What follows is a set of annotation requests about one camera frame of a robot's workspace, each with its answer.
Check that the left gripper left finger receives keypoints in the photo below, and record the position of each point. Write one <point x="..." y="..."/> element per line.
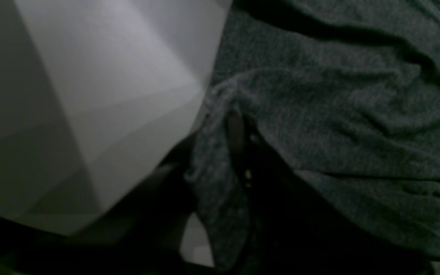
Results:
<point x="140" y="235"/>

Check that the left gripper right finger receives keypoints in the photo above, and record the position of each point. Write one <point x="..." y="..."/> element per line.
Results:
<point x="298" y="232"/>

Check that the dark grey t-shirt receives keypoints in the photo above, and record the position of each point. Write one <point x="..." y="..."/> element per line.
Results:
<point x="347" y="93"/>

